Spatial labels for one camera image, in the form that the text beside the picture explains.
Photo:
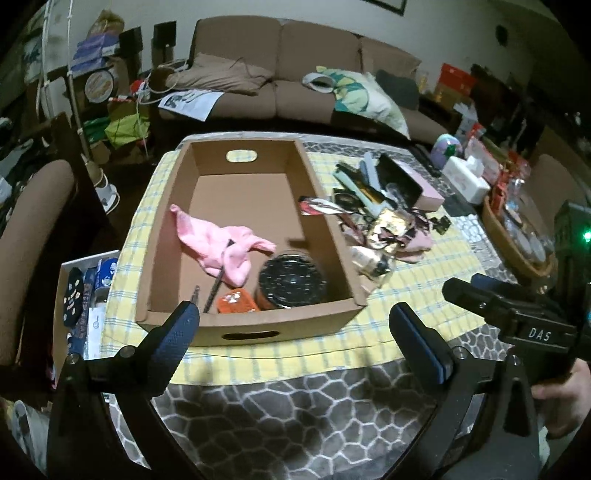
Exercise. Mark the pink box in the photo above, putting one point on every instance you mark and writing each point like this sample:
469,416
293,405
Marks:
429,198

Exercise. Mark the black-lidded jar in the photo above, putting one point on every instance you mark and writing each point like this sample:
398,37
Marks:
288,279

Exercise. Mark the brown sofa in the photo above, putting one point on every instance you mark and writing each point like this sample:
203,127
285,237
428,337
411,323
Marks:
295,50

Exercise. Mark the black binder clip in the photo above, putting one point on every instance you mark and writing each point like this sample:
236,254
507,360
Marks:
442,224

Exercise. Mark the gold packet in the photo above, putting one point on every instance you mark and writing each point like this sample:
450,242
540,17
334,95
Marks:
392,228

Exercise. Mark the green white printed pillow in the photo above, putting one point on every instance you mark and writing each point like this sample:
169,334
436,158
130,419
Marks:
364,94

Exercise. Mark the mint green brush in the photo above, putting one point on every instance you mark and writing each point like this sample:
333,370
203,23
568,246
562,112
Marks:
354,189

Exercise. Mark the green bag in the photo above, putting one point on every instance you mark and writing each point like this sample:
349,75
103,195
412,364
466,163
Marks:
117,129

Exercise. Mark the white pole rack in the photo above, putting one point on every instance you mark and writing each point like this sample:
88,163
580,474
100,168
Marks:
76,101

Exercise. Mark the small pink cloth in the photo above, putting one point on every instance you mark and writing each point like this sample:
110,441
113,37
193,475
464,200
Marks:
418,247

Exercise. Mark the small cream bottle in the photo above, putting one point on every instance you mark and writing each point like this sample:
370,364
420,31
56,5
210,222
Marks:
369,261

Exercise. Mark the person's right hand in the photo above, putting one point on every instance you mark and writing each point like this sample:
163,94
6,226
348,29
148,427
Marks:
572,397

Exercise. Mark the black speaker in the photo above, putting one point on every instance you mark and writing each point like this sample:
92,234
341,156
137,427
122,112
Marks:
130,40
165,34

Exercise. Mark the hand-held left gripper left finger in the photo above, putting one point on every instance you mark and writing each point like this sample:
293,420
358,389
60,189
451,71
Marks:
178,341

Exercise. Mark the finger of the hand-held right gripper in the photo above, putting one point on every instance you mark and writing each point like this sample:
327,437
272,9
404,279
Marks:
496,285
471,300

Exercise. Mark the purple green round object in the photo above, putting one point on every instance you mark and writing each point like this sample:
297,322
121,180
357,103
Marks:
447,148

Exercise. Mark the printed paper sheet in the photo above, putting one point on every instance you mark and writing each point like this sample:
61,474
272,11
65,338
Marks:
191,104

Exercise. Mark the yellow checked tablecloth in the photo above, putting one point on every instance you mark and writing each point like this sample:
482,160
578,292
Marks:
415,295

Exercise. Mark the blue boxes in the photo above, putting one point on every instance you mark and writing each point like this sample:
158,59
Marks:
94,50

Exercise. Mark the brown upholstered chair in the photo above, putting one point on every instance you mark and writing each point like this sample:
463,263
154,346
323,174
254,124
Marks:
32,240

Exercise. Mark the thin black stick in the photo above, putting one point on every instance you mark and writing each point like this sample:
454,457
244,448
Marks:
217,281

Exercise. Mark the wicker basket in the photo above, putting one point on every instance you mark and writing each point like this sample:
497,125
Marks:
503,235

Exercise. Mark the white box of items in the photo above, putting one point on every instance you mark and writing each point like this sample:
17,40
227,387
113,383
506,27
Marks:
85,295

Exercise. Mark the round tin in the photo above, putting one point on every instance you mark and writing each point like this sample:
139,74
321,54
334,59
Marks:
100,86

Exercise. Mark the cardboard box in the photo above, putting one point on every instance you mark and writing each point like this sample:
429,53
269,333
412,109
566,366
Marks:
240,194

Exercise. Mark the dark grey cushion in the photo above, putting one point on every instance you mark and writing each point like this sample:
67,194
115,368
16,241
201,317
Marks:
399,90

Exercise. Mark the red white packet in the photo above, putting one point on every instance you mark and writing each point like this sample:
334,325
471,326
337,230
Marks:
318,206

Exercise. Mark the framed picture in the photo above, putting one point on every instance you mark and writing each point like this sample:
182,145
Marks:
390,3

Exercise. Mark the brown blanket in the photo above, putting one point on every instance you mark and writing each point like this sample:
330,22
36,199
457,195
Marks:
217,74

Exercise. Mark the orange packet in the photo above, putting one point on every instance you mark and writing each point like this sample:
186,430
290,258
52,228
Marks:
236,302

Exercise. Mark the white tissue box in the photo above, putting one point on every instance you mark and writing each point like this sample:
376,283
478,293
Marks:
464,177

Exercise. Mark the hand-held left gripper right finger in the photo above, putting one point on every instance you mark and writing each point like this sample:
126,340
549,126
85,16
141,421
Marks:
418,344

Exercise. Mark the red boxes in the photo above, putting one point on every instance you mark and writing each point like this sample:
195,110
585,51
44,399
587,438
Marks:
455,81

